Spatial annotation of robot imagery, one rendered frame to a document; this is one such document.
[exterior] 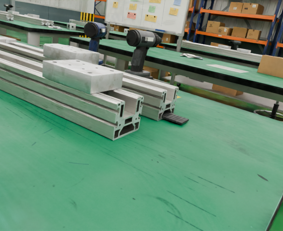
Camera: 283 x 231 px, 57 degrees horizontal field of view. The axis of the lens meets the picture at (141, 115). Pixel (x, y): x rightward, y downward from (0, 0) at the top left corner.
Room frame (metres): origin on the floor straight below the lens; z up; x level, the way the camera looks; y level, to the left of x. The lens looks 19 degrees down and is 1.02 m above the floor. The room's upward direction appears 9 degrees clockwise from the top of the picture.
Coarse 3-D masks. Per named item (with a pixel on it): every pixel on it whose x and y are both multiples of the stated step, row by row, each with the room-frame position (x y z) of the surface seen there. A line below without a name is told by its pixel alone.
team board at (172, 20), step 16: (112, 0) 4.44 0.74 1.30; (128, 0) 4.25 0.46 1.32; (144, 0) 4.07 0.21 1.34; (160, 0) 3.91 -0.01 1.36; (176, 0) 3.76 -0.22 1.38; (112, 16) 4.42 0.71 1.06; (128, 16) 4.22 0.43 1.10; (144, 16) 4.04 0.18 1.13; (160, 16) 3.89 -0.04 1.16; (176, 16) 3.74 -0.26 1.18; (160, 32) 3.86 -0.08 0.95; (176, 32) 3.71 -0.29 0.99
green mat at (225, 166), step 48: (0, 96) 0.66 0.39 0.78; (192, 96) 1.02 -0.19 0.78; (0, 144) 0.41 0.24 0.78; (48, 144) 0.44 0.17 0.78; (96, 144) 0.47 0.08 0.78; (144, 144) 0.51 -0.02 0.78; (192, 144) 0.54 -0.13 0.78; (240, 144) 0.59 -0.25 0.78; (0, 192) 0.29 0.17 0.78; (48, 192) 0.30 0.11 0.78; (96, 192) 0.32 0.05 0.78; (144, 192) 0.34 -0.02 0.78; (192, 192) 0.36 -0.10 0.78; (240, 192) 0.38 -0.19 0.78
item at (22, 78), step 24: (0, 72) 0.71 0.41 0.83; (24, 72) 0.65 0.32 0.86; (24, 96) 0.65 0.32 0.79; (48, 96) 0.60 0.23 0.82; (72, 96) 0.58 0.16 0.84; (96, 96) 0.53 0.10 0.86; (120, 96) 0.58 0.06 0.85; (72, 120) 0.56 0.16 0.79; (96, 120) 0.52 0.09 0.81; (120, 120) 0.51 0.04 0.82
